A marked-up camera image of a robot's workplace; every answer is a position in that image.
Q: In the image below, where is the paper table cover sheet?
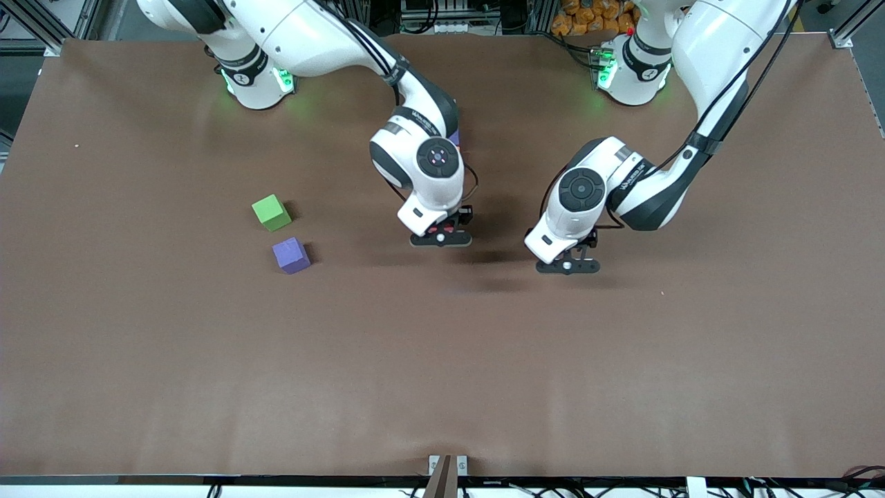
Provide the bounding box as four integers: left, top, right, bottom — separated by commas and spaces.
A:
0, 33, 885, 479

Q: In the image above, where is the white metal bracket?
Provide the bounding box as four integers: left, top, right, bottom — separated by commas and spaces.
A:
427, 454, 469, 478

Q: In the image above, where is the green foam cube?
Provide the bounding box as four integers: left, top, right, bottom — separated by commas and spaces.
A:
251, 194, 293, 232

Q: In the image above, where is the black cable bundle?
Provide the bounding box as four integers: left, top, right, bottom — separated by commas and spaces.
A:
740, 465, 885, 498

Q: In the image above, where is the aluminium frame profile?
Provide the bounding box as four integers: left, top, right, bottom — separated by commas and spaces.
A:
830, 0, 885, 49
0, 0, 104, 57

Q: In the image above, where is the white power strip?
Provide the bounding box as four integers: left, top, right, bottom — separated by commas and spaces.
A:
404, 19, 481, 35

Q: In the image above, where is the aluminium frame post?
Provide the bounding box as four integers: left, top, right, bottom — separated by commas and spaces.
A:
523, 0, 556, 34

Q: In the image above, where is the orange lumpy objects pile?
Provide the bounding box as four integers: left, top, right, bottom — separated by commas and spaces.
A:
551, 0, 644, 37

